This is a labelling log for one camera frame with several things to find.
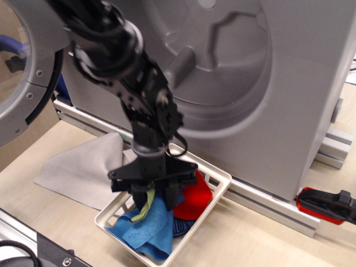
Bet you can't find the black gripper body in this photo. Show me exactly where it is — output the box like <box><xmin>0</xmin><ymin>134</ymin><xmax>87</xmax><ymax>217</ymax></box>
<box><xmin>108</xmin><ymin>153</ymin><xmax>198</xmax><ymax>192</ymax></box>

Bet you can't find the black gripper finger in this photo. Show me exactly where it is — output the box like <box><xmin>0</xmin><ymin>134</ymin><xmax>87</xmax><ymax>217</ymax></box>
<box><xmin>131</xmin><ymin>187</ymin><xmax>150</xmax><ymax>211</ymax></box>
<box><xmin>163</xmin><ymin>181</ymin><xmax>181</xmax><ymax>210</ymax></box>

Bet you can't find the green felt sock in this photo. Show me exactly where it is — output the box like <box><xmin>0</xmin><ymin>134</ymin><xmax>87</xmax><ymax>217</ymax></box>
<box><xmin>131</xmin><ymin>189</ymin><xmax>155</xmax><ymax>223</ymax></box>

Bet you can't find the blue felt cloth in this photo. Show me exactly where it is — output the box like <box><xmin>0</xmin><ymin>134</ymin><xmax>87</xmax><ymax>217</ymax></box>
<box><xmin>109</xmin><ymin>191</ymin><xmax>174</xmax><ymax>261</ymax></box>

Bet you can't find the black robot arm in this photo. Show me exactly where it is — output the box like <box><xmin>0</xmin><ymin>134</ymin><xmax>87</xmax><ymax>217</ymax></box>
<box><xmin>50</xmin><ymin>1</ymin><xmax>197</xmax><ymax>210</ymax></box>

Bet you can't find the grey toy washing machine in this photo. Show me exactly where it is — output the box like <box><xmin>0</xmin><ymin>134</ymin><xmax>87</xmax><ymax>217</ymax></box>
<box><xmin>57</xmin><ymin>0</ymin><xmax>356</xmax><ymax>201</ymax></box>

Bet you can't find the grey round machine door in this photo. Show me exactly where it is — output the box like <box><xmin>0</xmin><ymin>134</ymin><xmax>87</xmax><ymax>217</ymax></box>
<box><xmin>1</xmin><ymin>1</ymin><xmax>70</xmax><ymax>146</ymax></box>

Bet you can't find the red felt cloth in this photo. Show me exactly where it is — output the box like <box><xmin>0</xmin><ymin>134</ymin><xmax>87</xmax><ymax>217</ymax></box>
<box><xmin>173</xmin><ymin>171</ymin><xmax>212</xmax><ymax>221</ymax></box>

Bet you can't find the blue felt jeans piece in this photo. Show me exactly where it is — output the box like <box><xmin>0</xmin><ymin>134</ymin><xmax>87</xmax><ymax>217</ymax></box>
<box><xmin>173</xmin><ymin>217</ymin><xmax>195</xmax><ymax>238</ymax></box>

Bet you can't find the grey felt cloth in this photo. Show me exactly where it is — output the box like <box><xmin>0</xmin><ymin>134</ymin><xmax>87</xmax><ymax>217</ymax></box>
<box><xmin>34</xmin><ymin>133</ymin><xmax>137</xmax><ymax>210</ymax></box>

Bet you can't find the red black clamp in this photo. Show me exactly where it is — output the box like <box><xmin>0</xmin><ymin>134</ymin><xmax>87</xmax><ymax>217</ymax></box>
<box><xmin>296</xmin><ymin>187</ymin><xmax>355</xmax><ymax>225</ymax></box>

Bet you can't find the aluminium frame with black bracket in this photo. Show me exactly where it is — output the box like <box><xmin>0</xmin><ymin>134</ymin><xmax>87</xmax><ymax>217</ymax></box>
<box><xmin>1</xmin><ymin>209</ymin><xmax>89</xmax><ymax>266</ymax></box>

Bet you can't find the black braided cable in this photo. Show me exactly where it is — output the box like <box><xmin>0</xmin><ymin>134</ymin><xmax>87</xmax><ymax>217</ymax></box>
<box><xmin>0</xmin><ymin>239</ymin><xmax>44</xmax><ymax>267</ymax></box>

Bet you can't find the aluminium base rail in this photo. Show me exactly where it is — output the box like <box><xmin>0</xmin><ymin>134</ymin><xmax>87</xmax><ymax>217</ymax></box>
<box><xmin>54</xmin><ymin>100</ymin><xmax>355</xmax><ymax>237</ymax></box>

